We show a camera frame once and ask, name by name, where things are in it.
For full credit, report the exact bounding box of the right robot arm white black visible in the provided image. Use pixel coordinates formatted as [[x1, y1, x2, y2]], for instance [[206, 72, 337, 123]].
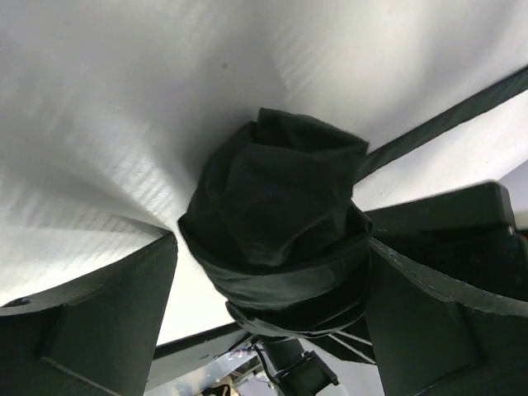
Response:
[[367, 181, 527, 301]]

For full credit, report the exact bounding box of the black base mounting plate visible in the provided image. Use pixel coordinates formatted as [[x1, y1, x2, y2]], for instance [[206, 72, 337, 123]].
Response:
[[145, 323, 251, 391]]

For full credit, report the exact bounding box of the black folding umbrella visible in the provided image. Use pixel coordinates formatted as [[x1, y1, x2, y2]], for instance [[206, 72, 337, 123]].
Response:
[[177, 65, 528, 396]]

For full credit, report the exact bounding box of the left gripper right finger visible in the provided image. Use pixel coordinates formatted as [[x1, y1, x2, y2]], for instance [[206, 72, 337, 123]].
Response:
[[365, 239, 527, 395]]

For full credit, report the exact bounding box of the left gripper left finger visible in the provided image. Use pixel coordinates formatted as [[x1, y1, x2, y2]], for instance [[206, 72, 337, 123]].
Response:
[[1, 234, 177, 395]]

